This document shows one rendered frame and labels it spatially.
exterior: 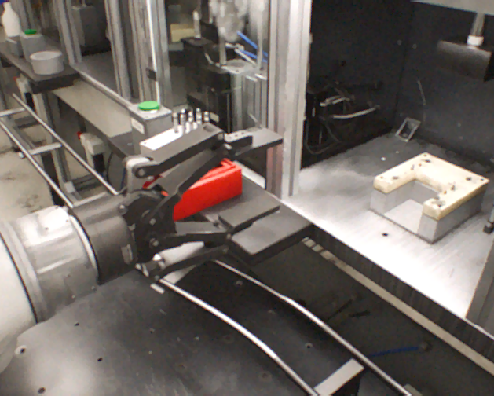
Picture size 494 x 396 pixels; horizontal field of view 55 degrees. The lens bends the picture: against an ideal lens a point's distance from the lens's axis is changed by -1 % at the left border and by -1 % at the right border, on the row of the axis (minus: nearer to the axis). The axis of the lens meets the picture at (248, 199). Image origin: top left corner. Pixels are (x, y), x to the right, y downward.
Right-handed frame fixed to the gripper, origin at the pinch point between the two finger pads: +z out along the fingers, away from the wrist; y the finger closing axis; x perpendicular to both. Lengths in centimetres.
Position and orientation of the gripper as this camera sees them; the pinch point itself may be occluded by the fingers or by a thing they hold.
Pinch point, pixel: (255, 177)
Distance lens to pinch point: 53.1
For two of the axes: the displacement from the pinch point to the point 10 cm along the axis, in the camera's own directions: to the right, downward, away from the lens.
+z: 7.8, -3.4, 5.2
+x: -6.2, -4.3, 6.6
